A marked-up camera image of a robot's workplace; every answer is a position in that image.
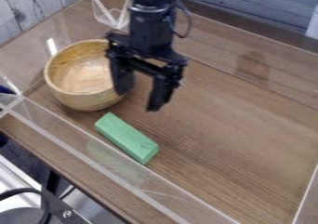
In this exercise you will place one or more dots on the brown wooden bowl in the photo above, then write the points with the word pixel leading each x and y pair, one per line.
pixel 77 76

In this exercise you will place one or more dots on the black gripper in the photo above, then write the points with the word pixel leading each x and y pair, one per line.
pixel 144 50

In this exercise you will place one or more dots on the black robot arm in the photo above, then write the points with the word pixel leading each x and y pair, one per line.
pixel 143 50

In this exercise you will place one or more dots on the green rectangular block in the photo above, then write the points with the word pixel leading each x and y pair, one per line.
pixel 127 138

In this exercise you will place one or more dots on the clear acrylic front barrier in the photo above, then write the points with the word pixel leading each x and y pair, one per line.
pixel 140 196

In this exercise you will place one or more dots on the clear acrylic corner bracket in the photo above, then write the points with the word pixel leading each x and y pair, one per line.
pixel 116 18

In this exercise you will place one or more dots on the black table leg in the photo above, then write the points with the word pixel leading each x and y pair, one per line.
pixel 52 182

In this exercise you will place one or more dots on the black metal bracket with screw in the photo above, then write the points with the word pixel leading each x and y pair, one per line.
pixel 61 213

